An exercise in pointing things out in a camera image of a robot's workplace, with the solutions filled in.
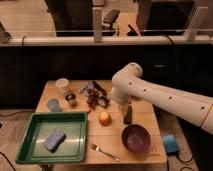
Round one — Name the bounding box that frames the yellow red apple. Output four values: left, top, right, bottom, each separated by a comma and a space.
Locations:
98, 111, 111, 126

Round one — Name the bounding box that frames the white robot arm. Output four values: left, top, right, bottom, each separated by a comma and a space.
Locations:
111, 62, 213, 135

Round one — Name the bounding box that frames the small metal cup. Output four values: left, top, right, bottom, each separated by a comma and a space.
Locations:
65, 93, 77, 107

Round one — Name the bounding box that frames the white paper cup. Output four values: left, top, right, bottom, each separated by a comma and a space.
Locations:
55, 78, 69, 94

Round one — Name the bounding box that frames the black remote control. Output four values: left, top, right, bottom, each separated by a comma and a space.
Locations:
123, 105, 132, 125

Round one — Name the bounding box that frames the purple bowl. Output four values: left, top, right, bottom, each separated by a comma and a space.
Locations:
121, 124, 151, 154

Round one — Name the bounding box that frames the bunch of dark grapes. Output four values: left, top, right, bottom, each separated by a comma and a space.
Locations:
87, 89, 99, 108

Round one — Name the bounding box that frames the snack bag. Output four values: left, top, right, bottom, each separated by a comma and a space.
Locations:
80, 81, 94, 97

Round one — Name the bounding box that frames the silver fork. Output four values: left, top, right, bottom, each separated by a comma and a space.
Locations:
90, 143, 120, 162

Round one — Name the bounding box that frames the green plastic tray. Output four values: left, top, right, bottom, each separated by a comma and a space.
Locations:
16, 112, 87, 165

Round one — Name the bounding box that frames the blue sponge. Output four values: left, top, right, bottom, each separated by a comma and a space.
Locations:
43, 129, 66, 152

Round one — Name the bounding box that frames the black office chair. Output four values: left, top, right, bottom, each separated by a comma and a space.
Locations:
102, 9, 120, 36

